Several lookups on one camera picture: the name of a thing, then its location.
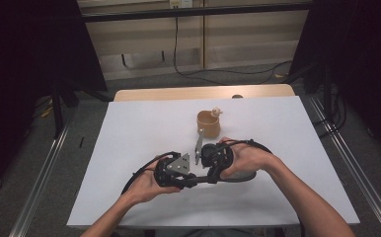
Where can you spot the light wooden table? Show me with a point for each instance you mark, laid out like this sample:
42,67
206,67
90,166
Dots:
178,94

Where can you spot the black metal stand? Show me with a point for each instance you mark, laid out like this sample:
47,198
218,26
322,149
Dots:
57,112

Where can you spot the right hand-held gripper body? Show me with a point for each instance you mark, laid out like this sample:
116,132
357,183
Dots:
216,156

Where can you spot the tan pen holder cup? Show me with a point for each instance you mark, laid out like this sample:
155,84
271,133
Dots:
209,127

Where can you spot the person's right hand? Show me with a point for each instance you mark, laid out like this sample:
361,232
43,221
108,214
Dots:
247,159

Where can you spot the white wall outlet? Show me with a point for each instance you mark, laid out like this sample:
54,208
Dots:
180,3

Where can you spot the small dark round object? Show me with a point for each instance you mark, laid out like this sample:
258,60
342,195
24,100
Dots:
237,96

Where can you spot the person's left hand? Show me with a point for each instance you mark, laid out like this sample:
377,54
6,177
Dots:
145,187

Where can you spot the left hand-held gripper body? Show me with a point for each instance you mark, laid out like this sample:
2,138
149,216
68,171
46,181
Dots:
175,169

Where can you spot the small beige bear figure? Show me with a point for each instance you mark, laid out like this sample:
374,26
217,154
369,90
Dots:
216,112

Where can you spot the black curtain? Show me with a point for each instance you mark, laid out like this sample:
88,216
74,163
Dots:
20,65
359,65

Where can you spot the metal floor rail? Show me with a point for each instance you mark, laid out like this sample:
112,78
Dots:
359,177
37,184

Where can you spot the grey metallic pen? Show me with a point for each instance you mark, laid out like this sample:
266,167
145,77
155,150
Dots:
198,146

